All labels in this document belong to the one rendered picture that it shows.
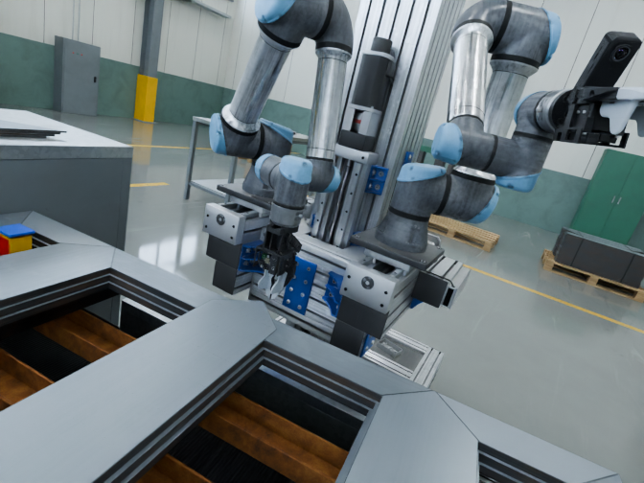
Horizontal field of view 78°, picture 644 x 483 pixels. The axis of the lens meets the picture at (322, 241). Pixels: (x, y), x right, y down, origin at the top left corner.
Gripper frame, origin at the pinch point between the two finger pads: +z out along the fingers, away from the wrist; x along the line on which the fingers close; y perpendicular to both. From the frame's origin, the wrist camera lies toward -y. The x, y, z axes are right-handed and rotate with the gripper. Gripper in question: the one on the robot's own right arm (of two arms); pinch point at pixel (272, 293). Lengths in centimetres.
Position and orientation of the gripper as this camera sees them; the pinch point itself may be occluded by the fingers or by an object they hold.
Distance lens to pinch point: 104.0
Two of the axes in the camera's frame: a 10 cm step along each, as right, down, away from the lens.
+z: -2.3, 9.2, 3.1
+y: -3.8, 2.0, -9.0
